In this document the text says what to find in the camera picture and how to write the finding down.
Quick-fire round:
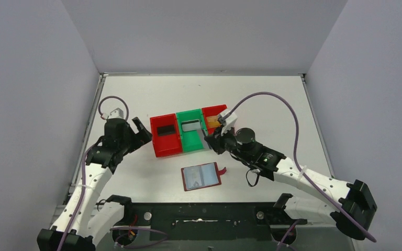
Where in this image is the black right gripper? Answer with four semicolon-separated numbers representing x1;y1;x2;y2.
206;122;252;163

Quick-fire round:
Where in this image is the red plastic bin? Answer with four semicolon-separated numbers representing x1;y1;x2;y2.
150;113;183;157
202;105;227;134

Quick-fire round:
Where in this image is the red leather card holder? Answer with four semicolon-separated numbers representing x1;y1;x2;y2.
181;162;228;192

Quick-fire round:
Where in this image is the green plastic bin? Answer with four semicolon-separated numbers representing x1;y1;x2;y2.
176;108;207;153

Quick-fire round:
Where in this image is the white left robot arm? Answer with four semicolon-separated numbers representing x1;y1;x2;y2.
37;117;152;250

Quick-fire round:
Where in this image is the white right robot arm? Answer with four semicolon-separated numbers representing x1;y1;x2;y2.
204;128;377;242

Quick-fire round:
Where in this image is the black card in bin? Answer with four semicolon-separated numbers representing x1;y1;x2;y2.
157;124;176;136

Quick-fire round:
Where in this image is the silver card in bin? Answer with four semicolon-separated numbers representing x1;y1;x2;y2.
181;120;202;132

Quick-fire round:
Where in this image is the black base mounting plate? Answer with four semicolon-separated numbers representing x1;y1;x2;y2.
115;202;296;241

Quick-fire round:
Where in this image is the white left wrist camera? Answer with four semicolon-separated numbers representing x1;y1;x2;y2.
101;108;125;120

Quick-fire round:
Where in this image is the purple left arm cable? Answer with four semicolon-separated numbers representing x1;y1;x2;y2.
55;96;169;251

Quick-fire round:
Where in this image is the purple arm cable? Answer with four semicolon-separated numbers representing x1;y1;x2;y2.
55;96;169;251
218;92;378;251

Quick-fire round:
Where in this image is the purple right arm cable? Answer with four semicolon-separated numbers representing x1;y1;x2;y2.
218;92;378;251

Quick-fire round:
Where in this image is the aluminium table edge rail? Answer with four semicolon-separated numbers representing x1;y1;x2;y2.
67;73;106;196

